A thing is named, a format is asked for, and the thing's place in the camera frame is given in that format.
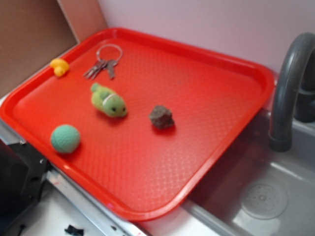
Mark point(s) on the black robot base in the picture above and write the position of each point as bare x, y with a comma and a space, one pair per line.
23, 171

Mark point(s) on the brown rock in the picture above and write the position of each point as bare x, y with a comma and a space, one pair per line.
161, 117

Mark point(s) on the green plush toy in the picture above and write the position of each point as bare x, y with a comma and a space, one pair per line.
108, 101

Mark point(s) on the red plastic tray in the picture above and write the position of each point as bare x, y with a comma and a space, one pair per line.
136, 170

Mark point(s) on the silver keys bunch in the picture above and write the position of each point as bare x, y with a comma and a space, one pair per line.
99, 66

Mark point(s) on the green golf ball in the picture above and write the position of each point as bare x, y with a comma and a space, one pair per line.
65, 139

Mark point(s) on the yellow rubber duck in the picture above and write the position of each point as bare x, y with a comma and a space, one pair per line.
59, 66

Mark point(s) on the grey plastic sink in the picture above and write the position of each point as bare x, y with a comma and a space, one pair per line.
255, 191

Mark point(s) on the grey toy faucet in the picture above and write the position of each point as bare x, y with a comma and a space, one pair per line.
294, 96

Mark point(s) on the black debris scrap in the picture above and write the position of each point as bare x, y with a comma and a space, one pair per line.
71, 230

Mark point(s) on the brown cardboard panel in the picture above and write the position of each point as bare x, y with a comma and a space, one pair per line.
32, 32

